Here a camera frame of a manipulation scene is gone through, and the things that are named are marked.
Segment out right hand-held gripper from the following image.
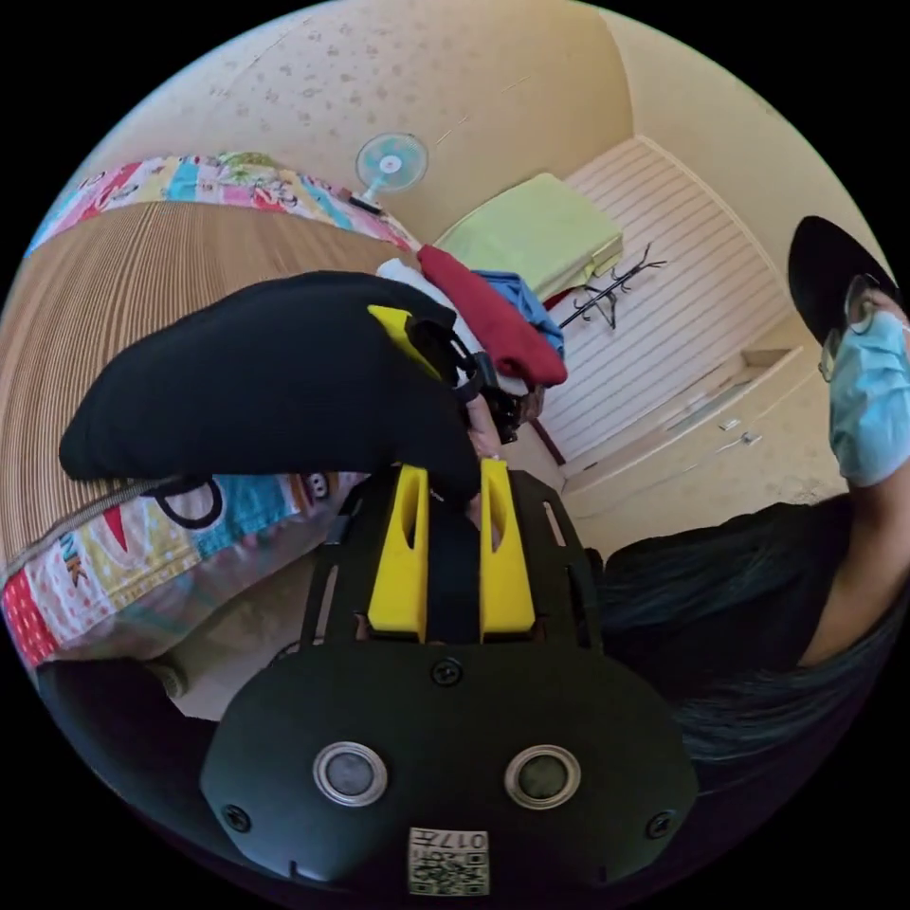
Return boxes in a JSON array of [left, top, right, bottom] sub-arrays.
[[366, 303, 536, 447]]

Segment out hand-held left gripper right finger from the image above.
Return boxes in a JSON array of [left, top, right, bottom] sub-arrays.
[[480, 458, 537, 643]]

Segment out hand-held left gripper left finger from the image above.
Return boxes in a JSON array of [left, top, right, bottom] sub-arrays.
[[367, 464, 431, 643]]

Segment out black thermal shirt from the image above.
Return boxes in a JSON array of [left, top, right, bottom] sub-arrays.
[[59, 269, 485, 504]]

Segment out person's right hand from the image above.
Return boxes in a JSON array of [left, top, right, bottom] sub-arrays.
[[465, 391, 501, 464]]

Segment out pile of clothes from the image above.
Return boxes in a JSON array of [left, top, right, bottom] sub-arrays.
[[374, 244, 570, 401]]

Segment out light green cloth cover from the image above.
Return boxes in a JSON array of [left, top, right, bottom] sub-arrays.
[[431, 173, 627, 304]]

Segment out light blue fan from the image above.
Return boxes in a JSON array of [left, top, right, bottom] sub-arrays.
[[348, 131, 432, 216]]

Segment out person's body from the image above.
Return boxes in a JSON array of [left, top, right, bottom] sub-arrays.
[[595, 214, 910, 791]]

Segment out black coat rack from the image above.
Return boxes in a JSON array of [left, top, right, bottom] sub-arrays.
[[557, 241, 669, 333]]

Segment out cream cupboard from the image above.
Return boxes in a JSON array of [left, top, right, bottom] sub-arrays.
[[561, 344, 826, 520]]

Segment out bed with woven mat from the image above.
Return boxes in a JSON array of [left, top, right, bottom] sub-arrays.
[[0, 150, 428, 669]]

